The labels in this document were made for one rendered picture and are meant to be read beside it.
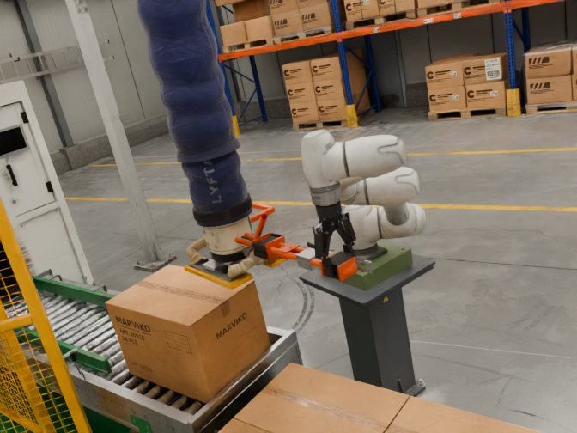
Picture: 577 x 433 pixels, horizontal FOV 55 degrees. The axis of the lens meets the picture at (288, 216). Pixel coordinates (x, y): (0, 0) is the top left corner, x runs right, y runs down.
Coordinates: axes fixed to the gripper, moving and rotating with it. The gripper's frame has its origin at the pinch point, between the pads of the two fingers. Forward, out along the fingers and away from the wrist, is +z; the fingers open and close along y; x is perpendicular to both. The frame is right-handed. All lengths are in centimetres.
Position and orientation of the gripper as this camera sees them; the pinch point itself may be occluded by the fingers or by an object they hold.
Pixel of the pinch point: (338, 263)
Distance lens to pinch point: 173.0
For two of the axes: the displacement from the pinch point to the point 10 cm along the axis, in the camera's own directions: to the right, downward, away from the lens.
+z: 2.0, 9.2, 3.3
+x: 6.3, 1.4, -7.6
